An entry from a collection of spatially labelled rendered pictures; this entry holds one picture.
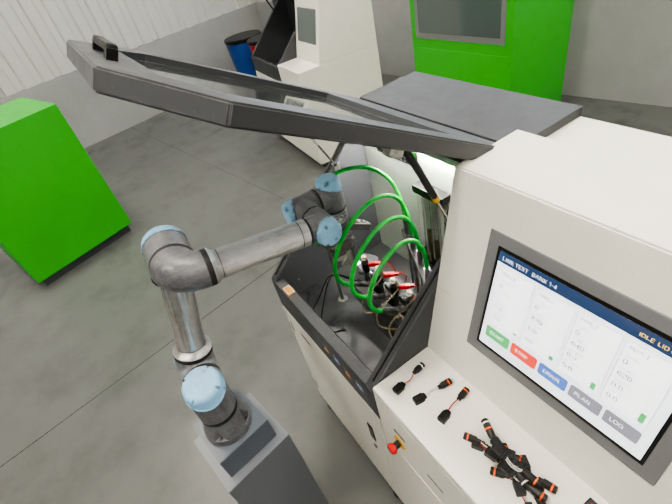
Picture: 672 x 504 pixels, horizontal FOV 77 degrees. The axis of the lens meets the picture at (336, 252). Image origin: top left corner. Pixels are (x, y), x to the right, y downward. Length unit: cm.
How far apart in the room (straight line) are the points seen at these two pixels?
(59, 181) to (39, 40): 348
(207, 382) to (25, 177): 323
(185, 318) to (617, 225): 104
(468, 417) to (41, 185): 381
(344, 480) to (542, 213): 168
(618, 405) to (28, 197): 412
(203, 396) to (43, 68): 657
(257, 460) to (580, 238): 112
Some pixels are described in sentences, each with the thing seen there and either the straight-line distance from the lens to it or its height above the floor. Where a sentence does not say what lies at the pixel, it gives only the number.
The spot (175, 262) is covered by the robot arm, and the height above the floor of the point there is 152.
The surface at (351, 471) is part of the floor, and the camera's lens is 228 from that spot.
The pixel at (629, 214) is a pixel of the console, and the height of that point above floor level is 155.
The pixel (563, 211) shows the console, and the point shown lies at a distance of 91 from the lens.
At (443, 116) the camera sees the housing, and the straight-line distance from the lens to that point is 142.
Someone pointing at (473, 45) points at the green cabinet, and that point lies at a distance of 399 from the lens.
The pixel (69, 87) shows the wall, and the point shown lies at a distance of 754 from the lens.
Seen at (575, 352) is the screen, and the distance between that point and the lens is 101.
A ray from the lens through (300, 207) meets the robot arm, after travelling 120.
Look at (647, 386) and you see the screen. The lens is 97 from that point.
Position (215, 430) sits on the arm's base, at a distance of 141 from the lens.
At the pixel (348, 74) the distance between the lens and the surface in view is 432.
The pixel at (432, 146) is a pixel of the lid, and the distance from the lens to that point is 95.
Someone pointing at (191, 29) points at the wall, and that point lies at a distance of 812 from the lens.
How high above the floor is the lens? 208
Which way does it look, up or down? 39 degrees down
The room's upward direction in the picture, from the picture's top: 15 degrees counter-clockwise
